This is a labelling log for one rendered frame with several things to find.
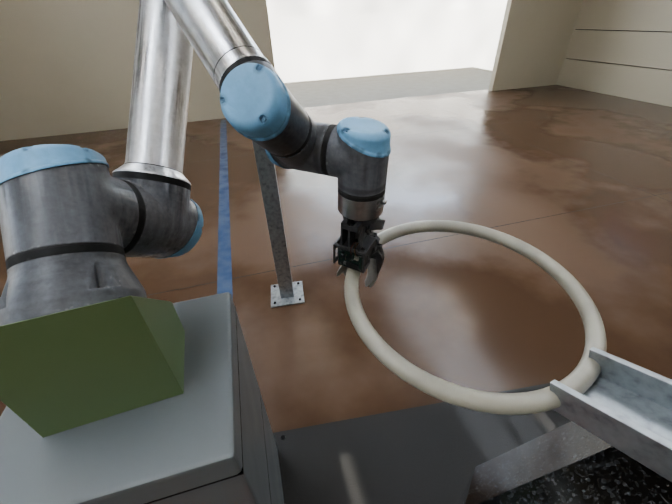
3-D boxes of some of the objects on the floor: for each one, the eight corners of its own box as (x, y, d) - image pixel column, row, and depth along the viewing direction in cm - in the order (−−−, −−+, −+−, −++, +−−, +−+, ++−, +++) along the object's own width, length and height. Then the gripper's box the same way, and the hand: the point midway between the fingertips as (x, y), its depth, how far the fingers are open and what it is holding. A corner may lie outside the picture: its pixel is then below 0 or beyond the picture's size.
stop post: (302, 281, 214) (279, 101, 151) (304, 303, 198) (280, 111, 135) (271, 285, 212) (234, 104, 149) (271, 307, 196) (230, 114, 133)
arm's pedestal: (130, 674, 87) (-165, 623, 38) (158, 471, 127) (32, 316, 77) (314, 599, 97) (271, 482, 48) (288, 432, 137) (249, 273, 87)
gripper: (321, 215, 64) (323, 291, 78) (379, 232, 60) (371, 309, 74) (341, 195, 70) (340, 269, 84) (395, 209, 66) (385, 285, 79)
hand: (360, 276), depth 80 cm, fingers closed on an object, 5 cm apart
